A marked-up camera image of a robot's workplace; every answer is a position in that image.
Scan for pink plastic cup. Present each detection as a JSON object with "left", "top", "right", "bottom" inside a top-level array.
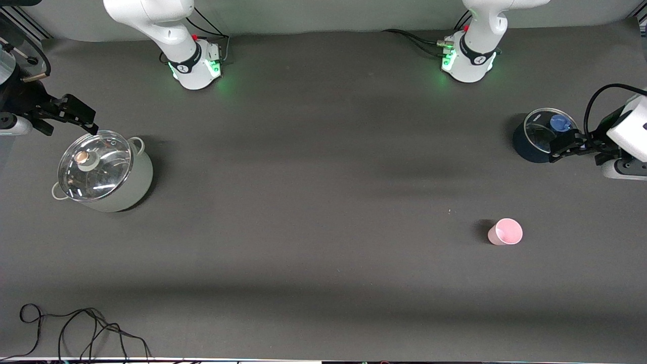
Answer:
[{"left": 488, "top": 218, "right": 523, "bottom": 246}]

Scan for glass lid with blue knob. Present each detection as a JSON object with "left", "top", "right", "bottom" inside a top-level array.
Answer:
[{"left": 524, "top": 108, "right": 578, "bottom": 154}]

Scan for glass lid with metal knob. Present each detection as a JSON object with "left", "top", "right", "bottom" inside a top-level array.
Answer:
[{"left": 58, "top": 130, "right": 133, "bottom": 202}]

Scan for pale grey stockpot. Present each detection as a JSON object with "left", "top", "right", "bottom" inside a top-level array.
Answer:
[{"left": 52, "top": 130, "right": 154, "bottom": 213}]

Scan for dark grey table mat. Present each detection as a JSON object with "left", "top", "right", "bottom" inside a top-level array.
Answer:
[{"left": 0, "top": 20, "right": 647, "bottom": 360}]

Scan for aluminium frame rail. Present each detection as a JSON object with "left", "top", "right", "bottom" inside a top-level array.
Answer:
[{"left": 0, "top": 8, "right": 51, "bottom": 41}]

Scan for black right arm base cables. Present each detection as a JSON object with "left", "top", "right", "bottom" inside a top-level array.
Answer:
[{"left": 184, "top": 8, "right": 230, "bottom": 64}]

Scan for black arm base cables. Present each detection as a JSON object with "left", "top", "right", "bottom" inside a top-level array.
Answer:
[
  {"left": 184, "top": 8, "right": 230, "bottom": 64},
  {"left": 382, "top": 29, "right": 455, "bottom": 57}
]

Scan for loose thin black cable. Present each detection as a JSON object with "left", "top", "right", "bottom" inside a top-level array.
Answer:
[{"left": 0, "top": 303, "right": 152, "bottom": 362}]

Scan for black left arm base cables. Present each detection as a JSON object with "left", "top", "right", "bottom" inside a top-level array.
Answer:
[{"left": 382, "top": 29, "right": 455, "bottom": 57}]

